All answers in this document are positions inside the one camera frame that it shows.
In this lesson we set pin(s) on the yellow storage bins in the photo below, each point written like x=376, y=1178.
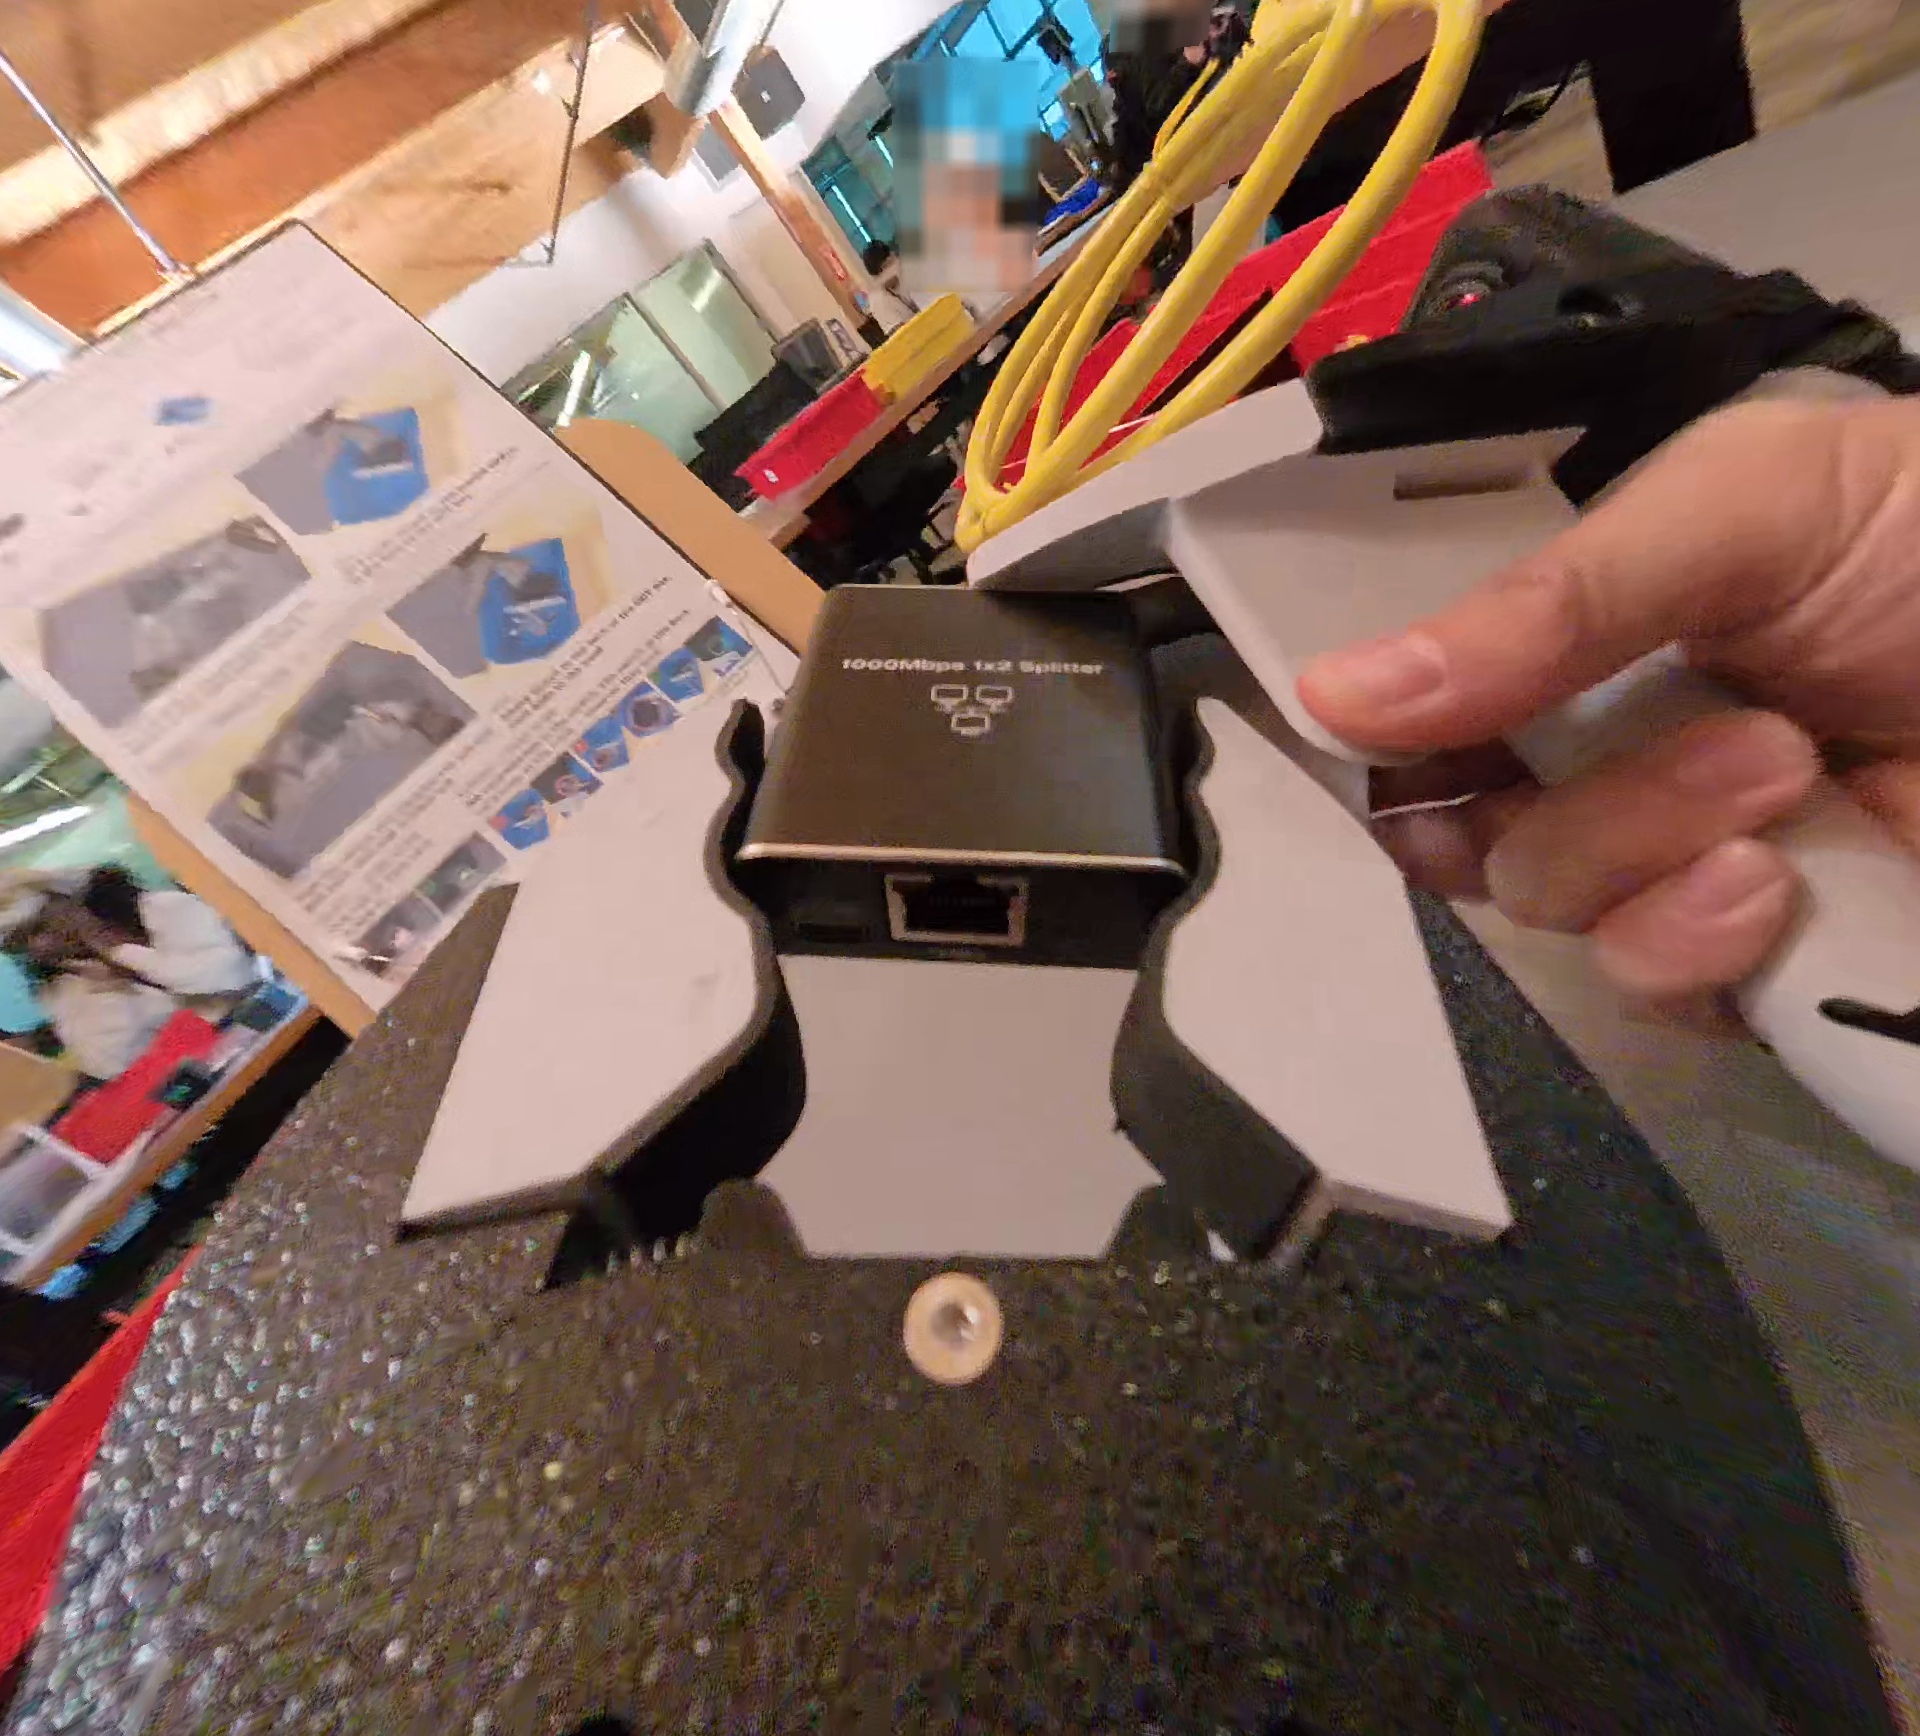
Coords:
x=915, y=346

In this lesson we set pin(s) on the black ethernet splitter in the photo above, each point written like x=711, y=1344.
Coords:
x=960, y=744

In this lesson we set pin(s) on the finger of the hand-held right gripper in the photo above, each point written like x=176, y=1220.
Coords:
x=1139, y=491
x=1352, y=551

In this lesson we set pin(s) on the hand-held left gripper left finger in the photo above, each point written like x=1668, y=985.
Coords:
x=601, y=1001

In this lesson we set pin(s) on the red plastic bin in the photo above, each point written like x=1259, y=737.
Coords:
x=1379, y=297
x=59, y=1452

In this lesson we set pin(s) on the instruction poster board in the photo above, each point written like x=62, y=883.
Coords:
x=299, y=596

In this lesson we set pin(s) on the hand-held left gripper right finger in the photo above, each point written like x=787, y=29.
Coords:
x=1334, y=1014

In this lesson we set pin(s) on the red storage bins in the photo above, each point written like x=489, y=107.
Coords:
x=809, y=436

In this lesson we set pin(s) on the person's right hand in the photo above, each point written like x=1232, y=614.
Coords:
x=1771, y=567

